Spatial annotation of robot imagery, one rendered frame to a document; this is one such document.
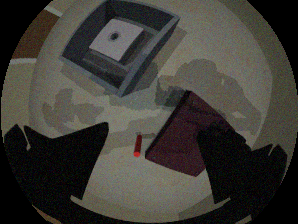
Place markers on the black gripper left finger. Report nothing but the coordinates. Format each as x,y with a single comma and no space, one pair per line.
71,157

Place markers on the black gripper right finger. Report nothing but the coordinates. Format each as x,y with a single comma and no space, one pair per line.
227,165

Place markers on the white square plate with hole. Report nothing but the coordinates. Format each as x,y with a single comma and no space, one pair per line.
118,40

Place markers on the red peg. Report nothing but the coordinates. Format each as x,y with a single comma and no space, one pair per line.
137,149

